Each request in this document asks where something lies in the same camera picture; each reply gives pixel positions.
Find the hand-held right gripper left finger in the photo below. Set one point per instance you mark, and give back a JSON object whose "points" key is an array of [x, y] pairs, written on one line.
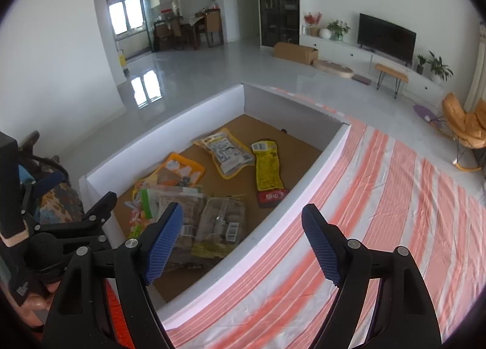
{"points": [[165, 242]]}

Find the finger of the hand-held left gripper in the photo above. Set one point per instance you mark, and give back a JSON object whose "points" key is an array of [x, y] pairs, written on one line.
{"points": [[95, 210], [85, 244]]}

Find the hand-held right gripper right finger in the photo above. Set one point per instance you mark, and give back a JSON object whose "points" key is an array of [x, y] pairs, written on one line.
{"points": [[322, 246]]}

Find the brown packet with green edge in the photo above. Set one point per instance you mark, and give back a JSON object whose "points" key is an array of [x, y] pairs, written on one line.
{"points": [[174, 197]]}

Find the clear packet of brown balls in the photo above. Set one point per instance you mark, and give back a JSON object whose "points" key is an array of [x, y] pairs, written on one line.
{"points": [[222, 223]]}

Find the orange snack packet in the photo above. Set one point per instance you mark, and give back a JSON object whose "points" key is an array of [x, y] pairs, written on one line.
{"points": [[178, 170]]}

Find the yellow and red snack packet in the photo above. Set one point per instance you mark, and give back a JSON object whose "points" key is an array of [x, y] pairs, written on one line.
{"points": [[269, 170]]}

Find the yellow snack packet white print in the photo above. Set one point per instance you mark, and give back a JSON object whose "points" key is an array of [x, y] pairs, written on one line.
{"points": [[227, 151]]}

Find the white cardboard box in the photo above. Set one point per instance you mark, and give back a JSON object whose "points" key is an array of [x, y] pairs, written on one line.
{"points": [[288, 113]]}

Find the person's left hand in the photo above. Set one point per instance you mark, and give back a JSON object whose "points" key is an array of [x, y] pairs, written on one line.
{"points": [[38, 297]]}

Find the printed fabric chair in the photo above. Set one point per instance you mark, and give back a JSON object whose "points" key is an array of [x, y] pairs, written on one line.
{"points": [[60, 197]]}

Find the orange striped tablecloth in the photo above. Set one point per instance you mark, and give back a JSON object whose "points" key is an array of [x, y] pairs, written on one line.
{"points": [[379, 220]]}

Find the purple floor toy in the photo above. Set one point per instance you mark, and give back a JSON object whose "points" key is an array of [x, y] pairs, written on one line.
{"points": [[425, 112]]}

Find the grey floor mat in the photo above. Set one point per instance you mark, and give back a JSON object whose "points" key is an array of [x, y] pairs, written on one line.
{"points": [[361, 79]]}

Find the orange lounge chair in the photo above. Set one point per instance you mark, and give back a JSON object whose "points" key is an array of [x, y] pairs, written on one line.
{"points": [[465, 125]]}

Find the wooden bench with metal legs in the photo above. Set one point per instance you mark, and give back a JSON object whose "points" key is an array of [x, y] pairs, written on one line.
{"points": [[391, 72]]}

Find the balcony sliding glass door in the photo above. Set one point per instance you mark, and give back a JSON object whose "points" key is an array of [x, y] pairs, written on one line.
{"points": [[133, 19]]}

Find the brown cardboard box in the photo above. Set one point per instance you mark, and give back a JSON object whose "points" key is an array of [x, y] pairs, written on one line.
{"points": [[294, 52]]}

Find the white television cabinet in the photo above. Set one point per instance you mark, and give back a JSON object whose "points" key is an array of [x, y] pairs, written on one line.
{"points": [[353, 51]]}

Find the dining table with chairs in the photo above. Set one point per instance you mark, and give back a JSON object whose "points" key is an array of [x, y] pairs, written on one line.
{"points": [[190, 30]]}

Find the small potted plant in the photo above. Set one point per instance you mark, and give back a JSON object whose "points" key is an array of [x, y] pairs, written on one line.
{"points": [[420, 63]]}

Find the white round vase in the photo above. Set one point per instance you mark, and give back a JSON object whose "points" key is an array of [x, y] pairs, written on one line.
{"points": [[325, 33]]}

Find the large leafy potted plant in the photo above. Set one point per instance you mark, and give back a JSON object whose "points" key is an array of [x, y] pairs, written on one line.
{"points": [[439, 66]]}

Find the green potted plant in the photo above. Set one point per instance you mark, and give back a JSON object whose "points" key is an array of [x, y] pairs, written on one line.
{"points": [[338, 29]]}

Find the black television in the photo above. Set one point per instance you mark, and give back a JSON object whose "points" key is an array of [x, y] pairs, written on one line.
{"points": [[387, 38]]}

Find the red flower plant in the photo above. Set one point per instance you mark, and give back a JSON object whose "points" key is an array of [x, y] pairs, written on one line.
{"points": [[312, 21]]}

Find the dark glass display cabinet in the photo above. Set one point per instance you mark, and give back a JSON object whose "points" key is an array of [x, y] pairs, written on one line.
{"points": [[279, 0]]}

